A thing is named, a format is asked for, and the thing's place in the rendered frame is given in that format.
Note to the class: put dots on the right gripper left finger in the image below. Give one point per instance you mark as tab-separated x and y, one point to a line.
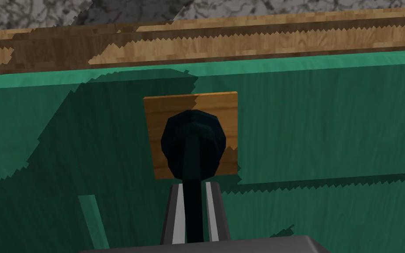
173	218

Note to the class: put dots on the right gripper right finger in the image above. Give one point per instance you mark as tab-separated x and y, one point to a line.
217	214

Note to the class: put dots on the green door leaf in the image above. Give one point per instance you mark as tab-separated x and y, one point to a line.
329	133

